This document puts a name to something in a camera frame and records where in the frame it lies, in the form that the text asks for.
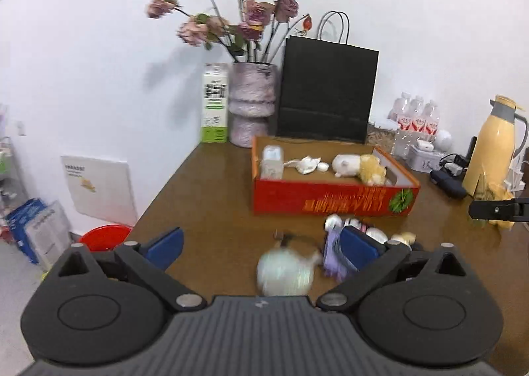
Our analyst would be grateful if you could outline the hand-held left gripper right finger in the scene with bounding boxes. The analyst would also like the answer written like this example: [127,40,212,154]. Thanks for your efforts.
[316,226,469,313]

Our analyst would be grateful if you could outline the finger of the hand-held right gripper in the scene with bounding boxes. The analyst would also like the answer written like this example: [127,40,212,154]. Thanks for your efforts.
[468,197,529,223]

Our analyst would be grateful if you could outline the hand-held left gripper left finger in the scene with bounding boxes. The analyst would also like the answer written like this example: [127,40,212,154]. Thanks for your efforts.
[50,227,208,313]

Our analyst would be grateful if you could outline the red cardboard box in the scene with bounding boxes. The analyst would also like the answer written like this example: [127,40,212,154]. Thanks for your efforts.
[251,135,421,217]

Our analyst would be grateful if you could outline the translucent white ball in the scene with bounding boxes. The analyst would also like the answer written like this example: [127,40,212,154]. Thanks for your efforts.
[256,249,315,297]

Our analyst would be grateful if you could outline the clear plastic container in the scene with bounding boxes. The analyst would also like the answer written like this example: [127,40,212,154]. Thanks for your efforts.
[260,145,285,180]

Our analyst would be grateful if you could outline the clear glass jar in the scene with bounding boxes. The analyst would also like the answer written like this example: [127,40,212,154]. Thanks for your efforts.
[471,173,503,229]

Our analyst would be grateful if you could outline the white oval case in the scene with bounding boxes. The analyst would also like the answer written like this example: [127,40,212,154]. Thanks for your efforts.
[366,227,389,245]

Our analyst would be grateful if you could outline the black soft pouch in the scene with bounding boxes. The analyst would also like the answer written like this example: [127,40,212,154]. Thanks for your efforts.
[430,169,468,200]

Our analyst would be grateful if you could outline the black charger adapter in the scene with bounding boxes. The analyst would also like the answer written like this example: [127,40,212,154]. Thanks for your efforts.
[440,153,469,177]

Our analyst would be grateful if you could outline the red plastic bucket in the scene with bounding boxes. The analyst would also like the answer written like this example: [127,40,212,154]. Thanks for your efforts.
[78,225,134,253]

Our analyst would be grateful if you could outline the yellow thermos jug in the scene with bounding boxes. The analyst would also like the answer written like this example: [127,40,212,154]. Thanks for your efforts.
[462,96,529,197]

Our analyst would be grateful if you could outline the yellow plush toy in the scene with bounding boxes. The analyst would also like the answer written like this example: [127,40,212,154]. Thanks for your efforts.
[359,154,388,186]

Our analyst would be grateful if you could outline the white tin box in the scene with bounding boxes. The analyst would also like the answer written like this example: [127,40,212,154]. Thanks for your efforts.
[407,145,445,173]

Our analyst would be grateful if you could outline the white round lamp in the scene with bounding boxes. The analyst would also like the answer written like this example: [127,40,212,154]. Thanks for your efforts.
[434,129,454,152]

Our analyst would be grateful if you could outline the white plush toy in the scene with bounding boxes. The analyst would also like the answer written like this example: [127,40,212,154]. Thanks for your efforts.
[332,154,363,178]

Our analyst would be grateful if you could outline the white board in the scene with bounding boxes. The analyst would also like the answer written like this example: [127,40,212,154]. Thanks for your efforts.
[61,155,138,227]

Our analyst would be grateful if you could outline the crumpled white tissue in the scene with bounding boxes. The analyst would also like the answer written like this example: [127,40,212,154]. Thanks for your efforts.
[285,156,322,175]

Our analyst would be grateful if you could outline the red label water bottle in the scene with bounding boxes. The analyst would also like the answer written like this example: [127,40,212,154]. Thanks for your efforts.
[407,96,427,145]
[422,100,441,145]
[388,92,414,153]

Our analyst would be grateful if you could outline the speckled brown box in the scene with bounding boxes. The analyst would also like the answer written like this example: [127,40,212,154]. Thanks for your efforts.
[366,120,399,155]

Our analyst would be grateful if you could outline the blue and white boxes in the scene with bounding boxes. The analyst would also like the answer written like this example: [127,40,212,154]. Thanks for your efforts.
[25,200,73,271]

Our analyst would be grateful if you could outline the blue cardboard box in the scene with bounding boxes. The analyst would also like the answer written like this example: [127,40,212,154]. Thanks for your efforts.
[6,198,48,263]

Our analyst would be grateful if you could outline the white green milk carton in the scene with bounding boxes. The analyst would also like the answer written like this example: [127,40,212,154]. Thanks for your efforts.
[201,63,229,144]

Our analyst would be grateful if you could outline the black paper shopping bag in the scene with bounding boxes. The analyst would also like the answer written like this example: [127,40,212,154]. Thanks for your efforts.
[275,11,380,144]

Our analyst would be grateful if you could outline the mottled purple ceramic vase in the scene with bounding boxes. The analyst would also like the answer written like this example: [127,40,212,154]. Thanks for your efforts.
[228,63,277,148]

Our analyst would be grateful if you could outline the metal storage shelf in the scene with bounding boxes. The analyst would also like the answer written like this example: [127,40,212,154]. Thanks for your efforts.
[0,103,30,236]

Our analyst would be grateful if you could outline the dried pink rose bouquet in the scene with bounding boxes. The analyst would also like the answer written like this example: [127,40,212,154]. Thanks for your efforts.
[146,0,315,64]

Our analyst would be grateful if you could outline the purple drawstring pouch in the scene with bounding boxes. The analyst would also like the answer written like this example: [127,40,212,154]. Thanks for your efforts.
[322,227,361,282]

